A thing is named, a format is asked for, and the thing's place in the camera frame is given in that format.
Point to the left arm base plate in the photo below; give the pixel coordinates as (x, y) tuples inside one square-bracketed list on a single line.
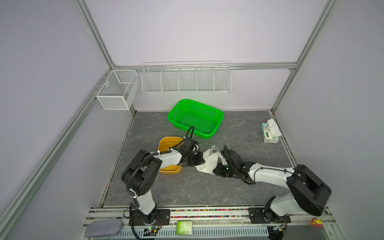
[(156, 217)]

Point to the grey cloth pad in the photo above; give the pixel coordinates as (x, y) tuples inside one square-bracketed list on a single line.
[(103, 228)]

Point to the silver spoon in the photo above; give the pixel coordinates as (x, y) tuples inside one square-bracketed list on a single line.
[(214, 149)]

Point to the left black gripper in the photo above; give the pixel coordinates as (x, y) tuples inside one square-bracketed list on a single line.
[(200, 160)]

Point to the yellow plastic tray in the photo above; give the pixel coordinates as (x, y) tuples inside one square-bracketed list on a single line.
[(164, 145)]

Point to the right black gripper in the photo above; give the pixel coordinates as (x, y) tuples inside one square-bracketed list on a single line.
[(218, 171)]

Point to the white paper napkin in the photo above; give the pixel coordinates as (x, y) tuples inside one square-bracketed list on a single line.
[(211, 162)]

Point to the green card box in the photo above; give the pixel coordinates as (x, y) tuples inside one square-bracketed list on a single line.
[(184, 228)]

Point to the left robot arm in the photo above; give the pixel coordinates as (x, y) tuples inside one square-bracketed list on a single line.
[(139, 176)]

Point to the tissue box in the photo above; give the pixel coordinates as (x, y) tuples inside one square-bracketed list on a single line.
[(271, 132)]

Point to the green plastic basket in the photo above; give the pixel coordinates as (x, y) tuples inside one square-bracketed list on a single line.
[(189, 113)]

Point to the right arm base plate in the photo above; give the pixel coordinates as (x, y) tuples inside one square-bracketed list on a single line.
[(259, 215)]

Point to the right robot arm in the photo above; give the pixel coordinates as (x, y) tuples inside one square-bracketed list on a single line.
[(308, 193)]

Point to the white wire rack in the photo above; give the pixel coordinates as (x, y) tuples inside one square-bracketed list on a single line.
[(192, 77)]

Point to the white mesh box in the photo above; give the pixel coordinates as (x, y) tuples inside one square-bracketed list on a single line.
[(118, 90)]

